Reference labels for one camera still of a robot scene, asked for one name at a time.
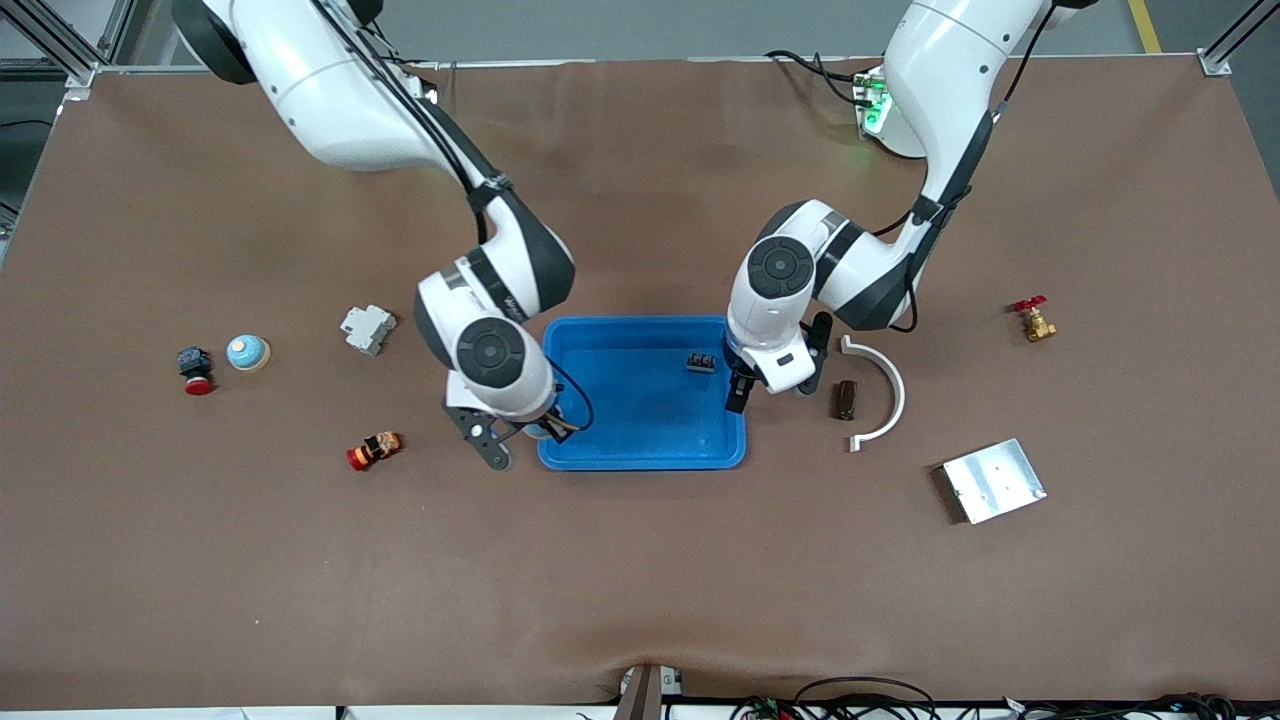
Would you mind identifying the brass valve red handle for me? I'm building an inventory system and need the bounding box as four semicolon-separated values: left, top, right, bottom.
1012;295;1058;344

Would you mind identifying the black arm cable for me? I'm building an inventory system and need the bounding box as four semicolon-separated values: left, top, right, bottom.
315;0;595;433
870;0;1061;336

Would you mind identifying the metal mounting post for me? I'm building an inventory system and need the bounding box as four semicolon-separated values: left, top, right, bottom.
617;664;663;720

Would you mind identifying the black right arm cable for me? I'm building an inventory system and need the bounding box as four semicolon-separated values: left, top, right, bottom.
315;0;595;433

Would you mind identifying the aluminium frame profile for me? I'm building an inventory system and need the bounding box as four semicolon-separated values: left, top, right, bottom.
0;0;101;96
1198;0;1280;77

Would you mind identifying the brown table mat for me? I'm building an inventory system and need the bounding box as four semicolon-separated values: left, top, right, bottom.
0;55;1280;713

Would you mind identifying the square aluminium plate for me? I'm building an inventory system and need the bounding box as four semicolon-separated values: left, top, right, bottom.
940;438;1048;526

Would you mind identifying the red mushroom push button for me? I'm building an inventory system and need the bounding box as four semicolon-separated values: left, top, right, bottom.
177;346;215;397

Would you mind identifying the white circuit breaker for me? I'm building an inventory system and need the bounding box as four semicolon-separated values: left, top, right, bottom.
339;304;398;357

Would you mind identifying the black base cable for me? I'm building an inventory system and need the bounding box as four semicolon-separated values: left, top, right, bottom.
765;50;866;106

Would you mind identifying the white curved bracket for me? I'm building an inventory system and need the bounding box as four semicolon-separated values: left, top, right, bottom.
839;335;907;453

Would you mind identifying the black cable bundle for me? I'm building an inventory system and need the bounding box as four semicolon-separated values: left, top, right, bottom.
730;677;941;720
1000;692;1241;720

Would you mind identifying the blue plastic tray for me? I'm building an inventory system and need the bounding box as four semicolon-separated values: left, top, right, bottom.
537;315;748;472

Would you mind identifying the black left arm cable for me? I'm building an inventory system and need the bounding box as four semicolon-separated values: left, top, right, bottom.
870;0;1061;336

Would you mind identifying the red yellow emergency stop button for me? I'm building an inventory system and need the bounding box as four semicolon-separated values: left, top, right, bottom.
346;431;403;473

